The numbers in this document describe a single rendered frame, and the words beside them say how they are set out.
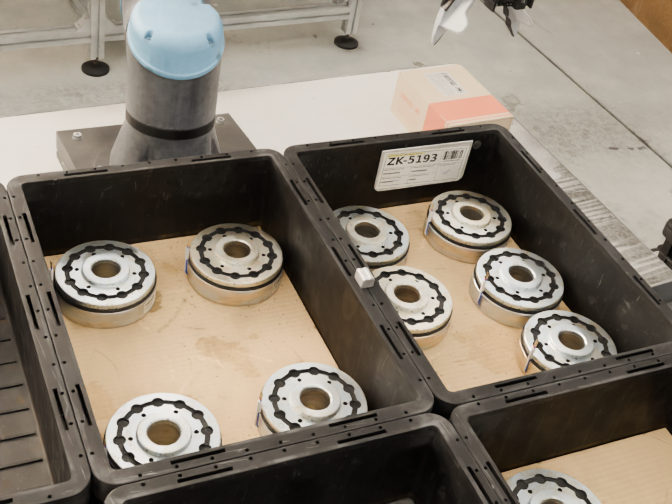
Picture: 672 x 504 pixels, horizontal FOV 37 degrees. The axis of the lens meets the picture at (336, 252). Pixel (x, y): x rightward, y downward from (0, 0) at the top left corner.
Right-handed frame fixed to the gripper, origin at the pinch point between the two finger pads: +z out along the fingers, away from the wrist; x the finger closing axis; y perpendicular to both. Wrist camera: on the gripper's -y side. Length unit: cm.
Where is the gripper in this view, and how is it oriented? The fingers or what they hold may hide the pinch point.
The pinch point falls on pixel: (470, 38)
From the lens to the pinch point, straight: 159.7
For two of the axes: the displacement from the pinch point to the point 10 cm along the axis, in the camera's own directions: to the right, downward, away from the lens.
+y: 4.5, 6.3, -6.3
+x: 8.8, -1.8, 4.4
